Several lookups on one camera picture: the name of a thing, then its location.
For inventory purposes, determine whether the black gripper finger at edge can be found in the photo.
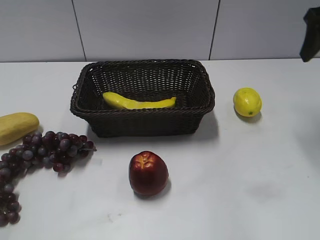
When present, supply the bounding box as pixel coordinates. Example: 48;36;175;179
299;7;320;62

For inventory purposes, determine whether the yellow banana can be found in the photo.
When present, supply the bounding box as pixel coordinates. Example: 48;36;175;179
102;92;177;110

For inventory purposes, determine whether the dark woven basket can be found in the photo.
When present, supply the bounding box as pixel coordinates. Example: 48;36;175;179
70;59;215;138

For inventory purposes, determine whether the yellow lemon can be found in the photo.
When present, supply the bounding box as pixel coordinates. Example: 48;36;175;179
233;87;262;118

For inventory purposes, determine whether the red apple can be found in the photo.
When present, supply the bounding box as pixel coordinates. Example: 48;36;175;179
128;151;169;196

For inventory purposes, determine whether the red grape bunch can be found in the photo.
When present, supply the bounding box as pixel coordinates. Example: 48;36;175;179
0;131;97;227

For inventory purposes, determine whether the yellow mango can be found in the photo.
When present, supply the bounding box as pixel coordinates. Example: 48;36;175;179
0;112;40;146

